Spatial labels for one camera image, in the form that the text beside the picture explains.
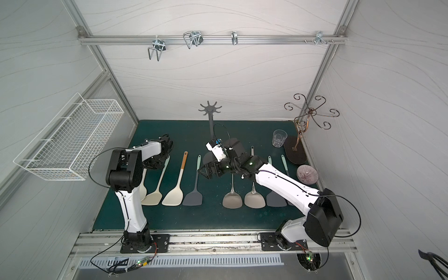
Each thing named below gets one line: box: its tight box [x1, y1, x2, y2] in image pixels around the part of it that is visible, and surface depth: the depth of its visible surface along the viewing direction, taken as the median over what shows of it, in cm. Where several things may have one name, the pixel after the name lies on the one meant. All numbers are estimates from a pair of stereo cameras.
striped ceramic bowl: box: [296, 164, 320, 185], surface depth 95 cm
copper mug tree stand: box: [283, 93, 341, 152], surface depth 86 cm
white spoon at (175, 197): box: [161, 151, 189, 206], surface depth 88 cm
